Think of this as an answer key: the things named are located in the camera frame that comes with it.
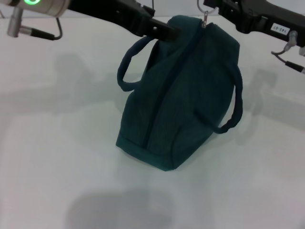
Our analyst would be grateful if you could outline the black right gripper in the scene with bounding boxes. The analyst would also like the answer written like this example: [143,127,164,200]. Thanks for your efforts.
[203,0,305,45]

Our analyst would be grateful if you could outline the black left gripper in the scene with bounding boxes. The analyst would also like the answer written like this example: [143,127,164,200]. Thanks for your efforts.
[67,0,182,42]

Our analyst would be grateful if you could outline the dark teal insulated lunch bag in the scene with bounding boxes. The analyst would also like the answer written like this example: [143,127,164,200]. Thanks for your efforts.
[115,0,244,172]

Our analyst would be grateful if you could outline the grey right gripper cable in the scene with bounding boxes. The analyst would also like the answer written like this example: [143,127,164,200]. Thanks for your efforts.
[271,30,305,74]

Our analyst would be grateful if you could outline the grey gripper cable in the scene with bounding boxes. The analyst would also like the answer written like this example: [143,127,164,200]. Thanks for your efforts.
[6,7,63,41]
[271,30,305,74]

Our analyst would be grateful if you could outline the grey left gripper cable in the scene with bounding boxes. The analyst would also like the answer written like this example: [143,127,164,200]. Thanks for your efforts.
[6,7,63,41]

